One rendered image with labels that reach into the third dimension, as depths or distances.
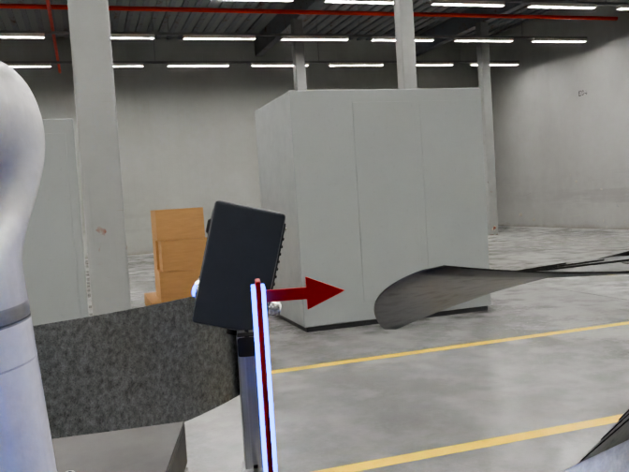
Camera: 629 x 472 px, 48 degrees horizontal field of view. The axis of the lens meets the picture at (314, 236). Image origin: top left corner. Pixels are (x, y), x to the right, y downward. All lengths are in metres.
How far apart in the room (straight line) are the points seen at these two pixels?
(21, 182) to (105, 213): 4.00
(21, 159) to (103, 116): 4.03
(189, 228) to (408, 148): 2.90
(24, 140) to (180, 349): 1.75
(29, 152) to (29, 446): 0.25
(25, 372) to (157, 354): 1.68
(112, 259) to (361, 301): 2.93
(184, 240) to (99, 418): 6.39
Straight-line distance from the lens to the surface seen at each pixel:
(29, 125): 0.70
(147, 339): 2.29
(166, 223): 8.49
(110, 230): 4.68
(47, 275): 6.42
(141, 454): 0.82
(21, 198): 0.68
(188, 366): 2.42
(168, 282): 8.55
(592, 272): 0.50
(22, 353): 0.65
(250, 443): 1.09
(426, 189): 7.10
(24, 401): 0.65
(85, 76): 4.75
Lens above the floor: 1.25
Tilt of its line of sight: 3 degrees down
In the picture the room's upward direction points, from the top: 4 degrees counter-clockwise
